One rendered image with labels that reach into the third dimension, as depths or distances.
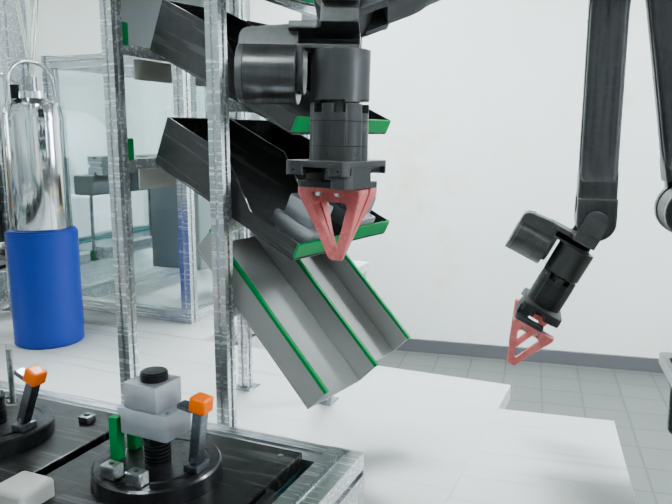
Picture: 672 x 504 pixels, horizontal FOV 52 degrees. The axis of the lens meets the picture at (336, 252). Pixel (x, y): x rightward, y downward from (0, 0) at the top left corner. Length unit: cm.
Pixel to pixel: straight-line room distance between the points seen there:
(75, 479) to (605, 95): 87
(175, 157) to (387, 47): 331
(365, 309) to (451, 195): 304
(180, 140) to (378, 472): 56
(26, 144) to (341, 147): 111
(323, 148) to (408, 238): 360
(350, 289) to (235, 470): 46
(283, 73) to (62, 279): 112
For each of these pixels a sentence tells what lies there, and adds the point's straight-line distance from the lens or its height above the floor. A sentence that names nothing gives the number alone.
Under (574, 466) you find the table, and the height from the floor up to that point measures 86.
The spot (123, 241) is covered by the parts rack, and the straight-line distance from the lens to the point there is 103.
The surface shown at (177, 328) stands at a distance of 181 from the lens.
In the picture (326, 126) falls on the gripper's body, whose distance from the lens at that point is 66.
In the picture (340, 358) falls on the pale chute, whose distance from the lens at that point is 104.
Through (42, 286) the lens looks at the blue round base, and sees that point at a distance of 169.
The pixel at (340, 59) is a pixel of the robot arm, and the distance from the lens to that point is 66.
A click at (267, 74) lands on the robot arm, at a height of 140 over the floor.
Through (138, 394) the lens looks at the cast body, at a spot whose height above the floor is 107.
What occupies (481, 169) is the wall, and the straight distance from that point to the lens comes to 415.
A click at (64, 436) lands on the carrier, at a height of 97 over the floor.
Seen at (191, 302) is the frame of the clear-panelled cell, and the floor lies 92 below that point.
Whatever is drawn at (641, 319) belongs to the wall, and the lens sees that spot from 432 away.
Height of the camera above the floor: 135
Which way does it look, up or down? 10 degrees down
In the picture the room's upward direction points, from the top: straight up
